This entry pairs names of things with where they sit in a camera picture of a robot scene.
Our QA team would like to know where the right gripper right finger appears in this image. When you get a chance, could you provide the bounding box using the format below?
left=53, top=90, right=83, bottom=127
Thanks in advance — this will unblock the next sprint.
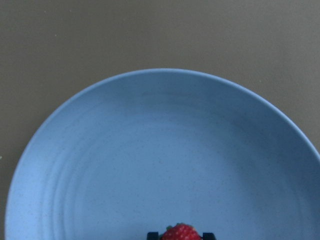
left=202, top=232, right=215, bottom=240

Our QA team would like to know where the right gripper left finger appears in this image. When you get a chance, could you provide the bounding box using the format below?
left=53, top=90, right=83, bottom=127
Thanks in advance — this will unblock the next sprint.
left=146, top=232, right=159, bottom=240

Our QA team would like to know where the blue plate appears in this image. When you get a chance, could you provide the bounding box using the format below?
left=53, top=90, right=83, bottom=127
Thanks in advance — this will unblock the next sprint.
left=5, top=69, right=320, bottom=240

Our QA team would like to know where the red strawberry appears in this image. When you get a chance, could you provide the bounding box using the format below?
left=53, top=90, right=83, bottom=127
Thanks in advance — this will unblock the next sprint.
left=160, top=223, right=201, bottom=240

